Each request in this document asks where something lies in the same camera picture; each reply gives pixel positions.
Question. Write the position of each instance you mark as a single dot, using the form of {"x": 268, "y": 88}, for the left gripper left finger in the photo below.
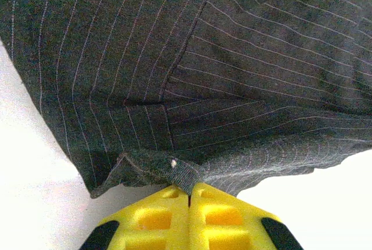
{"x": 151, "y": 226}

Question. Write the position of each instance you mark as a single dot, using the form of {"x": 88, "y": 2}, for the black pinstriped long sleeve shirt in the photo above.
{"x": 186, "y": 58}

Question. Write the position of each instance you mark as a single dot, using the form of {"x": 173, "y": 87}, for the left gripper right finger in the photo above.
{"x": 229, "y": 226}

